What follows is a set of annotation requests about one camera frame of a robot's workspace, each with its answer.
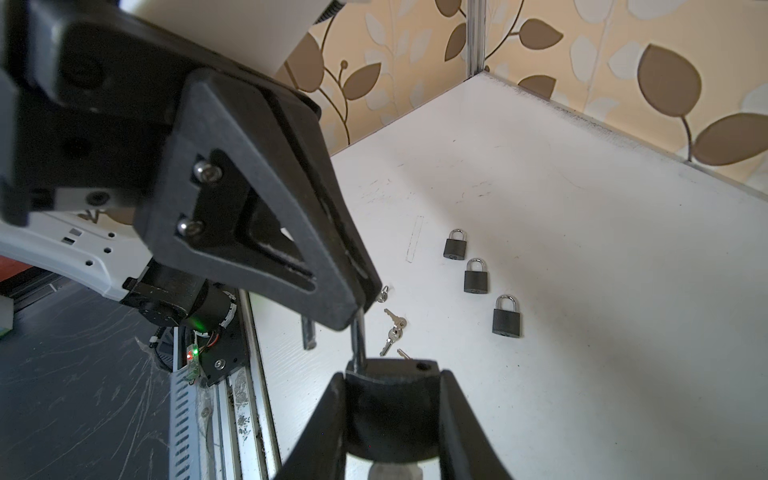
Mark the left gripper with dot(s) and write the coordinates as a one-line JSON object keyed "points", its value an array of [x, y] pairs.
{"points": [[100, 107]]}

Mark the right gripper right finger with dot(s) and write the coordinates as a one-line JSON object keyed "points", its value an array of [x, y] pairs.
{"points": [[464, 449]]}

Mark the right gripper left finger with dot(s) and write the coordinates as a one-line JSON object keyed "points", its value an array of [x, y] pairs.
{"points": [[320, 452]]}

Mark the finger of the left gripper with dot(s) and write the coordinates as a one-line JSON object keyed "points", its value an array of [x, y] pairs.
{"points": [[246, 195]]}

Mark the small key bunch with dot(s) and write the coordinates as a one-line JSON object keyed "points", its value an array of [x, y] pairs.
{"points": [[383, 294]]}

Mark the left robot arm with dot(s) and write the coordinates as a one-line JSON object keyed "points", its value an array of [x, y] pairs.
{"points": [[99, 247]]}

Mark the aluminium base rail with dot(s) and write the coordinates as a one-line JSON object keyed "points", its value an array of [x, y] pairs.
{"points": [[225, 431]]}

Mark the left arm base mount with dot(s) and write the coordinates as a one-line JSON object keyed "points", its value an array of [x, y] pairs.
{"points": [[202, 361]]}

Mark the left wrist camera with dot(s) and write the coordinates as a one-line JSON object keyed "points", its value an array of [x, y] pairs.
{"points": [[259, 34]]}

